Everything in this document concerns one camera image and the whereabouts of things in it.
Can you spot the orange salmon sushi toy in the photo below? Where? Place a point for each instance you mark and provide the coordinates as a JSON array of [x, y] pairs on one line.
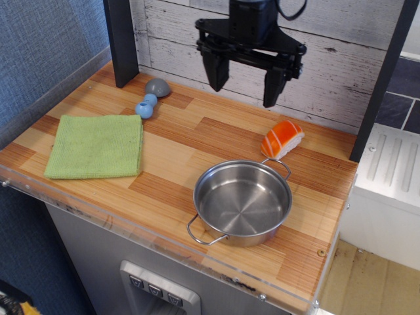
[[281, 139]]

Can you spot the black right upright post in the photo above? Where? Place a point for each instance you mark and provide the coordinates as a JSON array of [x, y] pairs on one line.
[[395, 47]]

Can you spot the grey dispenser button panel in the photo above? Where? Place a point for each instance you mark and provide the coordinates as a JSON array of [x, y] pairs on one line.
[[150, 293]]

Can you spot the grey dome toy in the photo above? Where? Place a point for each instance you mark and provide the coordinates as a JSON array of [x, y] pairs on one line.
[[158, 87]]

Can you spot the green cloth rag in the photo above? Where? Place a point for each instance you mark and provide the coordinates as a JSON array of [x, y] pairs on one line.
[[96, 147]]

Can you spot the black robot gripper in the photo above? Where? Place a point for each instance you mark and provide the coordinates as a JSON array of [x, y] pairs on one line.
[[251, 35]]

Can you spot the black upright post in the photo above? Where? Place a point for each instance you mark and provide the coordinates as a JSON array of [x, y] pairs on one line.
[[395, 47], [122, 40]]

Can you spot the black left upright post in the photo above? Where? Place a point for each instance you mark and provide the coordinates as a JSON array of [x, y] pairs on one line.
[[122, 40]]

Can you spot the stainless steel pot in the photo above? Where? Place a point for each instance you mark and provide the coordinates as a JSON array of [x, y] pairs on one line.
[[241, 203]]

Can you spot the white ridged side unit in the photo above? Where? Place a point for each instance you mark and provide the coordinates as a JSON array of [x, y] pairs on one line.
[[382, 211]]

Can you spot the blue dumbbell toy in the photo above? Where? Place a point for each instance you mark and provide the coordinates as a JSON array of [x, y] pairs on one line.
[[145, 108]]

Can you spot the yellow black object corner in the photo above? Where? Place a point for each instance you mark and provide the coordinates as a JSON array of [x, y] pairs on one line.
[[13, 306]]

